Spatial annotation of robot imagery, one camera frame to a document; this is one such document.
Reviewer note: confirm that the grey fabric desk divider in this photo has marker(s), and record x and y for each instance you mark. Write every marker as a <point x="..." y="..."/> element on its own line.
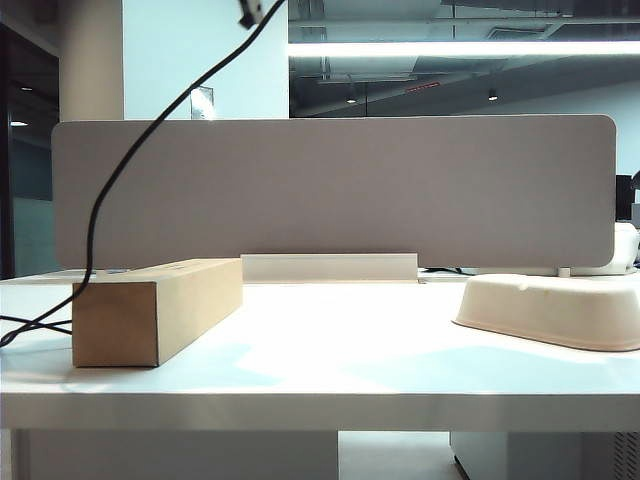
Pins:
<point x="350" y="190"/>

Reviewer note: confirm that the red LED sign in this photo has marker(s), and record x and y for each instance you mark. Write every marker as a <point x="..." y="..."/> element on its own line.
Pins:
<point x="422" y="88"/>

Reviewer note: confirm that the long brown cardboard box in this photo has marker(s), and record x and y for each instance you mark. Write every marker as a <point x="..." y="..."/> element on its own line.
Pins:
<point x="150" y="320"/>

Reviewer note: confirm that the long ceiling light strip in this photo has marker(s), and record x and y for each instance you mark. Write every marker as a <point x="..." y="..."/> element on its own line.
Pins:
<point x="450" y="49"/>

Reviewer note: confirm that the beige pulp tray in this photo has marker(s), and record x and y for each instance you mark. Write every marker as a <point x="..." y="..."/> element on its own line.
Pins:
<point x="550" y="310"/>

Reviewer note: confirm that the beige round pillar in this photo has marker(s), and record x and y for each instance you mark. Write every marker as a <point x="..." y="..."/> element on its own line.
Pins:
<point x="90" y="60"/>

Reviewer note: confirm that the white rounded appliance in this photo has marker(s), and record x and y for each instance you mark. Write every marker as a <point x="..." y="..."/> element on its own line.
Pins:
<point x="625" y="245"/>

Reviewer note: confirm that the dark monitor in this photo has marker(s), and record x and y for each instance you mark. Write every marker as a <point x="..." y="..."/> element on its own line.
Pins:
<point x="623" y="197"/>

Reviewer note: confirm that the wall poster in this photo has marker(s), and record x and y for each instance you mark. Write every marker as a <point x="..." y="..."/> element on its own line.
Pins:
<point x="205" y="102"/>

